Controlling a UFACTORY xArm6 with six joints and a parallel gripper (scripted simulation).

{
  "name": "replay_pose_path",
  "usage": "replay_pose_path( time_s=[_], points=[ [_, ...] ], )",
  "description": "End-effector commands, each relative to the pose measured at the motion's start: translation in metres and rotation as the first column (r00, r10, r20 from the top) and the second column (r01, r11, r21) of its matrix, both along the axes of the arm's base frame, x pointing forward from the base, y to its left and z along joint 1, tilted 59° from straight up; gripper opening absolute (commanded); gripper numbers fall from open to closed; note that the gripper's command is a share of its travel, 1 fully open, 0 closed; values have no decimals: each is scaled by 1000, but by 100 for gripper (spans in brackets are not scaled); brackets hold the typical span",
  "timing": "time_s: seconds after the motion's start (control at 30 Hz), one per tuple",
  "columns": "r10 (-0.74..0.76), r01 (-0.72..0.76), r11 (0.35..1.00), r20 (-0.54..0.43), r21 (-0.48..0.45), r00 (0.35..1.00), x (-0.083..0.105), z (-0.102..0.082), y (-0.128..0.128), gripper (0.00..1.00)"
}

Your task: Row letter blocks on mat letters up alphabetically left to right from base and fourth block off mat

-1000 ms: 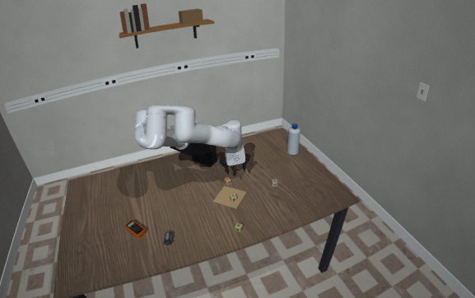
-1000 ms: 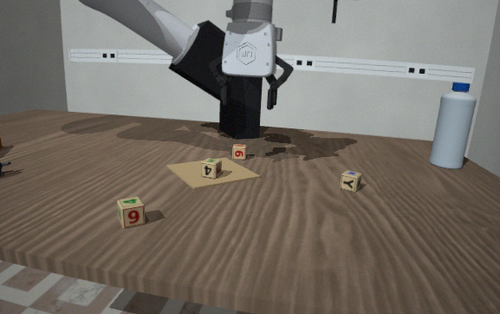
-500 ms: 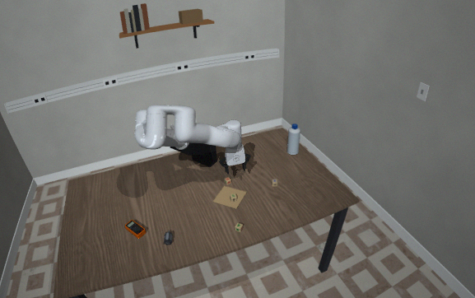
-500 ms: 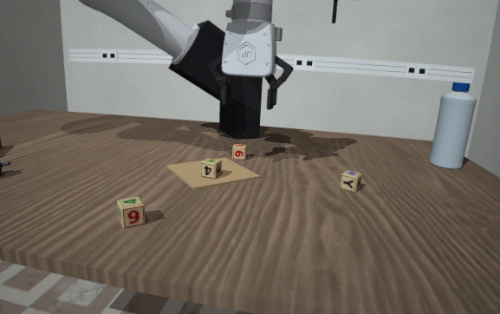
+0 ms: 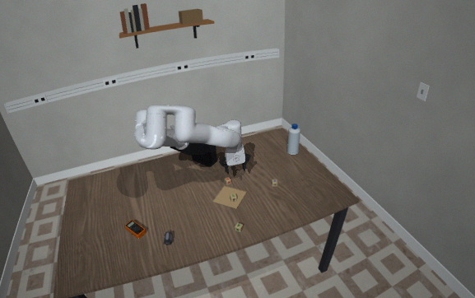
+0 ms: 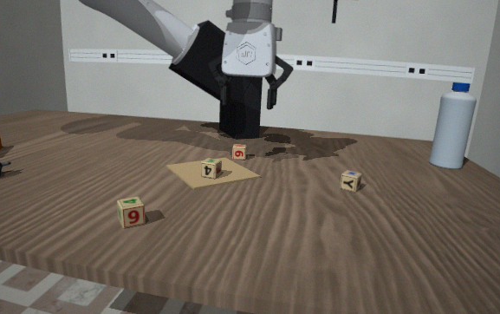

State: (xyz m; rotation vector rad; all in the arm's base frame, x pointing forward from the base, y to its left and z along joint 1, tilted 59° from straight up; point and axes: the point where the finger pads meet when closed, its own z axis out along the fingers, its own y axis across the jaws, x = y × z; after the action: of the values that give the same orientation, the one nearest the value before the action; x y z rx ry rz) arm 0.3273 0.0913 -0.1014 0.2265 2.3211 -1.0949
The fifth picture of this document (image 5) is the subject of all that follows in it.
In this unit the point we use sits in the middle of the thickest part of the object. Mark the tan flat mat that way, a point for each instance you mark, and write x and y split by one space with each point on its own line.
224 198

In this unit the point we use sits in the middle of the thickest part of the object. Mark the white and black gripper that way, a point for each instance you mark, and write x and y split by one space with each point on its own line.
235 157

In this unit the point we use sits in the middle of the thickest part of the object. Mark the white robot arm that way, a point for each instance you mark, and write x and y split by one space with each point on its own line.
152 132

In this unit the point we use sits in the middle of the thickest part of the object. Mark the orange multimeter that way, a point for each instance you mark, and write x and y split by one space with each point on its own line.
135 229

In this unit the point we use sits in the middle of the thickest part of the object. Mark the white plastic bottle with blue cap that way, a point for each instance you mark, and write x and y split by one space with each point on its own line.
293 140

